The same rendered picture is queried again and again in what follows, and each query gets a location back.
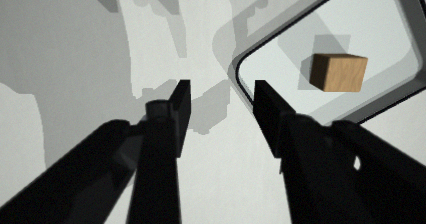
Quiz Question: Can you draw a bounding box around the white tray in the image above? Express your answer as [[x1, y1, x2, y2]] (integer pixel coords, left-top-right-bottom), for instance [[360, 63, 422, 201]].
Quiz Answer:
[[235, 0, 426, 127]]

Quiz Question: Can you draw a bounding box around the light brown wooden block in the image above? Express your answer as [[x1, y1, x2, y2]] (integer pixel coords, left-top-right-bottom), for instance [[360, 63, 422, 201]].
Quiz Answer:
[[309, 53, 368, 92]]

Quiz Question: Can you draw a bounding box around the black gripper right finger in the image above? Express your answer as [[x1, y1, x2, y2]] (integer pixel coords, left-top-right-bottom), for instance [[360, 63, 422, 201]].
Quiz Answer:
[[253, 80, 426, 224]]

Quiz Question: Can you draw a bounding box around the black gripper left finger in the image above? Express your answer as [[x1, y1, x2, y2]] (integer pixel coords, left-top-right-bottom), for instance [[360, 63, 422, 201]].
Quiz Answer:
[[0, 79, 191, 224]]

